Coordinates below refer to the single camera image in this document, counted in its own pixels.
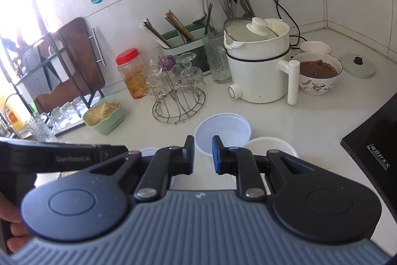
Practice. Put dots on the tall ribbed glass mug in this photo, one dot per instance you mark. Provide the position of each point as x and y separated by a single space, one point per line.
217 60

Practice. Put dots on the yellow detergent bottle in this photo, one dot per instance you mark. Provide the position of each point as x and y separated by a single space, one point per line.
12 114

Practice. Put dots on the wooden chopsticks bundle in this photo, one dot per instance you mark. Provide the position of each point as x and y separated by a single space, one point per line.
180 26

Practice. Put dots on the purple-topped inverted glass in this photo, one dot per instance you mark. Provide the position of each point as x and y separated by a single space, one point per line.
167 62

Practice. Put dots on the floral bowl with brown food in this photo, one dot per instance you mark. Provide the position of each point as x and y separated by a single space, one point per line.
318 78

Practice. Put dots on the black dish rack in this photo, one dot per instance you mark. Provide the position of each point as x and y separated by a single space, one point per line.
52 38

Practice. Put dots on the small white bowl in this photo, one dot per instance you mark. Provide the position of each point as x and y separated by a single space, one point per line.
314 47

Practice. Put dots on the pale lid with black knob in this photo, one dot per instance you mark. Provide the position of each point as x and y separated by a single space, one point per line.
358 66

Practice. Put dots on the translucent plastic bowl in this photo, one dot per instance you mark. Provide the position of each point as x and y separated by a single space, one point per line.
148 151
228 128

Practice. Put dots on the green basket with noodles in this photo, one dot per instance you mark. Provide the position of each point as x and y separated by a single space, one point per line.
102 116

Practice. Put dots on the small clear drinking glass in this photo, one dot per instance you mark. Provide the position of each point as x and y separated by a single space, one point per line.
55 116
67 111
77 105

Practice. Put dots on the white electric cooking pot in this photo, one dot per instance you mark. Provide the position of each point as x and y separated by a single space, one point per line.
260 72

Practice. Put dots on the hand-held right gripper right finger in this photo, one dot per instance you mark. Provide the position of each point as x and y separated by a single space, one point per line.
216 156

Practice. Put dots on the hanging metal utensils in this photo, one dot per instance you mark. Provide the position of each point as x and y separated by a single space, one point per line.
238 5

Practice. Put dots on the inverted stemmed glass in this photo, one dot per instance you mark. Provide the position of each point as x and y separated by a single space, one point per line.
152 77
192 74

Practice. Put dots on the white chopsticks bundle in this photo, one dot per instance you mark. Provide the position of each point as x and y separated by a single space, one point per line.
155 33

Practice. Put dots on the person's left hand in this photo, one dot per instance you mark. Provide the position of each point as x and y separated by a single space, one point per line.
15 234

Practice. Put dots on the green chopstick holder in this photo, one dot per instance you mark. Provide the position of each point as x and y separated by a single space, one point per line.
195 41

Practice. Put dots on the textured glass mug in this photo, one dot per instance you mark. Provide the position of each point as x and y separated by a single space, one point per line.
38 128

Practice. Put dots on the wooden cutting board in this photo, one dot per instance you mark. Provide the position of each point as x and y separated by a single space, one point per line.
83 66

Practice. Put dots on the red-lid plastic jar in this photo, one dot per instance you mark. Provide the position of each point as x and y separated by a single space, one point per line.
131 75

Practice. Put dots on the black induction cooktop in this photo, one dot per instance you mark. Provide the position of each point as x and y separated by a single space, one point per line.
375 144

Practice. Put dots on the white plastic board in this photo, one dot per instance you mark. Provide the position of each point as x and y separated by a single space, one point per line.
61 66

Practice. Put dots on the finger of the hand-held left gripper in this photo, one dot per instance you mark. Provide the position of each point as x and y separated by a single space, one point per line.
114 151

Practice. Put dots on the hammered steel cleaver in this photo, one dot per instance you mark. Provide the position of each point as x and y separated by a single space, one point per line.
31 61

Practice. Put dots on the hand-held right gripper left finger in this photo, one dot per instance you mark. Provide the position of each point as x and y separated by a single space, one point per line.
189 159

